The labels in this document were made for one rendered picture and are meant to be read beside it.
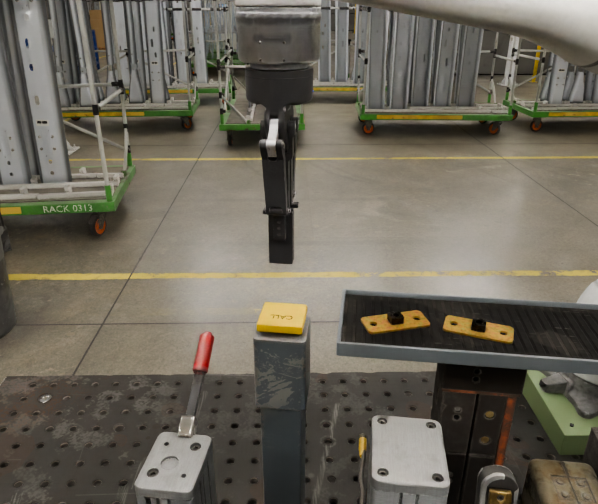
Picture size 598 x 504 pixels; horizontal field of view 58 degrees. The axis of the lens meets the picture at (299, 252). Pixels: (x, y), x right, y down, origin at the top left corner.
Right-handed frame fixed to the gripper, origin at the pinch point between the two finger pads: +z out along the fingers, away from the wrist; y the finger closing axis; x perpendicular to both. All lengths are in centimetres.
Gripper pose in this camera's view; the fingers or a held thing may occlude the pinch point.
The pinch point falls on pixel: (281, 236)
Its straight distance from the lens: 68.1
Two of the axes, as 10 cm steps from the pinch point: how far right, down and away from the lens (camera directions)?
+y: -1.3, 4.1, -9.0
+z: 0.0, 9.1, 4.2
